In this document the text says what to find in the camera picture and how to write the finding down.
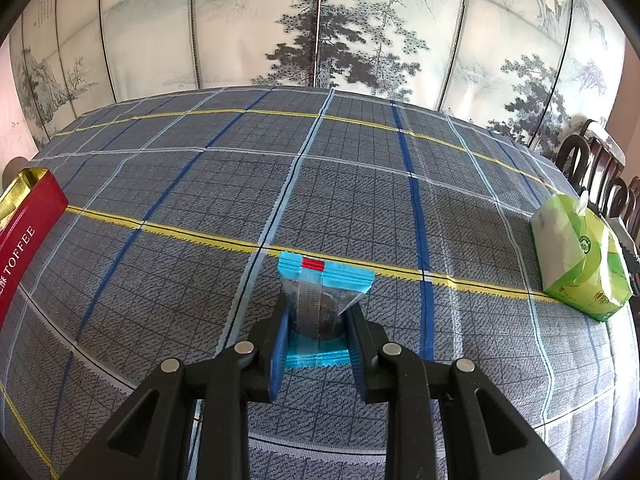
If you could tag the dark wooden chair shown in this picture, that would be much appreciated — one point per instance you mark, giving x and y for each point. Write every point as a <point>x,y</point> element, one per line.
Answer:
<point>585,155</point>
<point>625,200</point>

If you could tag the red tin box gold inside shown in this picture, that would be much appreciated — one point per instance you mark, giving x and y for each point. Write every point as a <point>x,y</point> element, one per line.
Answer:
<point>30,230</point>

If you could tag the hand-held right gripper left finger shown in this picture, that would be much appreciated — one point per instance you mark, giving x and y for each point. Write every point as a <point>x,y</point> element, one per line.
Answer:
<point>277,360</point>

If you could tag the round grey disc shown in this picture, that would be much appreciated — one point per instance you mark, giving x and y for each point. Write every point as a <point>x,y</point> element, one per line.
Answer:
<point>15,170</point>

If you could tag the painted folding screen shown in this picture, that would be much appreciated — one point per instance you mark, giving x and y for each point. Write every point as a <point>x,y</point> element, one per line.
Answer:
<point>325,25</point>

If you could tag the blue grey plaid tablecloth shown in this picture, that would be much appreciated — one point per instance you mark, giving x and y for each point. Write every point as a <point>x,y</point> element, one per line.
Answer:
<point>400,185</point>

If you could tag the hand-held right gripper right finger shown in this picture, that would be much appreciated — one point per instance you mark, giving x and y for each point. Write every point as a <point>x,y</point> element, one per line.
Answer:
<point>359,360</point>

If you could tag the small light blue snack packet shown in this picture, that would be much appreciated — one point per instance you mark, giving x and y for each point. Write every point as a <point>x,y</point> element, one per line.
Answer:
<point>320,280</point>

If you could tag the green tissue pack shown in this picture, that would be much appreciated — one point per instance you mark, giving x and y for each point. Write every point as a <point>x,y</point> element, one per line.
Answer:
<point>580,260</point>

